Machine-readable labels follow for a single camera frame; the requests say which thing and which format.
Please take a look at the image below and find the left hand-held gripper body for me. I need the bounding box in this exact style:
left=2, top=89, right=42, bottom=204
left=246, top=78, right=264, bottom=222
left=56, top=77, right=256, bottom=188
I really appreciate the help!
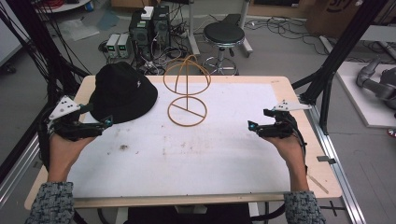
left=46, top=95, right=105, bottom=143

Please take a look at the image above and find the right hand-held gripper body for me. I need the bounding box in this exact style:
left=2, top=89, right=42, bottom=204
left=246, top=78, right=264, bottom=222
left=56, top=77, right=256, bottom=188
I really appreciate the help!
left=257, top=99, right=313, bottom=140

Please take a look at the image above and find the black bucket hat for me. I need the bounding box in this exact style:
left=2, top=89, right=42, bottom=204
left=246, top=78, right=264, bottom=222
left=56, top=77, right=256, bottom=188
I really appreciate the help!
left=88, top=61, right=159, bottom=125

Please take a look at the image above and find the tan wire hat stand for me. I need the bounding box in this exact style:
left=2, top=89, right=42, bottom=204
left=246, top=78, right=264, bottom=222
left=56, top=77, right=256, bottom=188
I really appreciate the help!
left=163, top=54, right=212, bottom=128

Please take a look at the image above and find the person's right hand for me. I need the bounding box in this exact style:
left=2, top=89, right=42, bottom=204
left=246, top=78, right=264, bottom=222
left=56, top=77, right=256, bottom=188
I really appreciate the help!
left=263, top=133, right=310, bottom=192

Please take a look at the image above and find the person's left hand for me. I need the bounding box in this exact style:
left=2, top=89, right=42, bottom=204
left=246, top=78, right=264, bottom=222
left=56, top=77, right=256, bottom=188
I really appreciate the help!
left=47, top=133, right=97, bottom=184

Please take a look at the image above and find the grey bench power supply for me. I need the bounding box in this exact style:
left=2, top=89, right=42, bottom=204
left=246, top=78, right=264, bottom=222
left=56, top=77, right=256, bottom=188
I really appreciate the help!
left=106, top=33, right=121, bottom=59
left=117, top=33, right=131, bottom=59

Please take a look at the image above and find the white table mat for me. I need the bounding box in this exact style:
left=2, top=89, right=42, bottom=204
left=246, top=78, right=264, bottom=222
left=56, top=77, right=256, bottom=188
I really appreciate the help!
left=67, top=81, right=292, bottom=199

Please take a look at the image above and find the clear plastic sheet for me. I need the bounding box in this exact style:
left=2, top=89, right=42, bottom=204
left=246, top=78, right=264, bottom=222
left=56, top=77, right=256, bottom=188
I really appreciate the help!
left=57, top=18, right=101, bottom=42

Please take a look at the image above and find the white floor board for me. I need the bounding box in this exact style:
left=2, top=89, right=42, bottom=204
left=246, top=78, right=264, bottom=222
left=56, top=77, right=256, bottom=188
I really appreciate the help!
left=335, top=61, right=396, bottom=129

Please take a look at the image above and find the white desk leg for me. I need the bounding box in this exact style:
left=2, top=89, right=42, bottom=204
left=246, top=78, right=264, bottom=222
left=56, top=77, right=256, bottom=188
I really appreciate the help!
left=238, top=0, right=254, bottom=59
left=186, top=0, right=201, bottom=56

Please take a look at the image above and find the black computer tower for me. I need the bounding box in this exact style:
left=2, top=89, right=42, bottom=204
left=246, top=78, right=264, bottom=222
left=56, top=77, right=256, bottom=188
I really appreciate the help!
left=128, top=10, right=154, bottom=62
left=151, top=5, right=172, bottom=49

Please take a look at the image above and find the black round stool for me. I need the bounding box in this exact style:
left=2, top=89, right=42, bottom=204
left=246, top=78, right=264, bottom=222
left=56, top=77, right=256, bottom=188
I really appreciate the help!
left=202, top=21, right=248, bottom=77

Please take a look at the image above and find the person's dark lap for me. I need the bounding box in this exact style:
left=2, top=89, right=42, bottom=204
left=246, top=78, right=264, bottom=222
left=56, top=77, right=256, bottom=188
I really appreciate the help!
left=123, top=203, right=254, bottom=224

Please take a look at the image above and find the white box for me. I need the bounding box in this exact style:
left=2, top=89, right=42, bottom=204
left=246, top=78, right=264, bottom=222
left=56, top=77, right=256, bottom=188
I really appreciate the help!
left=140, top=6, right=155, bottom=21

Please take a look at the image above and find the brown cardboard box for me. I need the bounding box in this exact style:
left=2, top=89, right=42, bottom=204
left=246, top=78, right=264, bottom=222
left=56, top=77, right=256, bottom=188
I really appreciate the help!
left=304, top=0, right=390, bottom=39

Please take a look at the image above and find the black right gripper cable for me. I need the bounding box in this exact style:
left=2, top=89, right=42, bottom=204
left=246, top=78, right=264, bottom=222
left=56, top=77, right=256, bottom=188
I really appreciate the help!
left=290, top=119, right=310, bottom=176

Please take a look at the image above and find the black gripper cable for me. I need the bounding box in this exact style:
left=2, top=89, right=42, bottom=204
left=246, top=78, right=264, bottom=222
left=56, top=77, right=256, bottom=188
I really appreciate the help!
left=290, top=119, right=310, bottom=176
left=37, top=104, right=54, bottom=172

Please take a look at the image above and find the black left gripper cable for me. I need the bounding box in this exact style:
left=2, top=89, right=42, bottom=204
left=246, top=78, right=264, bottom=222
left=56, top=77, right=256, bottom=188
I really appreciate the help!
left=37, top=104, right=54, bottom=172

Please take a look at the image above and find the black metal frame post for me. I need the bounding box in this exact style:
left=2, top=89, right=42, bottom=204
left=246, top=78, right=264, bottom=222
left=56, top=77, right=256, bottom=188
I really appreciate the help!
left=6, top=0, right=92, bottom=104
left=291, top=0, right=390, bottom=135

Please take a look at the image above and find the aluminium frame rail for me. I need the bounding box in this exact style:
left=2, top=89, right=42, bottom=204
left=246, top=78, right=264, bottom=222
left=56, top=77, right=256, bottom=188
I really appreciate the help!
left=0, top=133, right=42, bottom=209
left=306, top=102, right=368, bottom=224

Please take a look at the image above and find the tangle of black floor cables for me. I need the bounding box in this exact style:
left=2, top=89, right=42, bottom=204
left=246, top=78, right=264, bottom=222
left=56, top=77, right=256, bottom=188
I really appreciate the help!
left=244, top=16, right=331, bottom=57

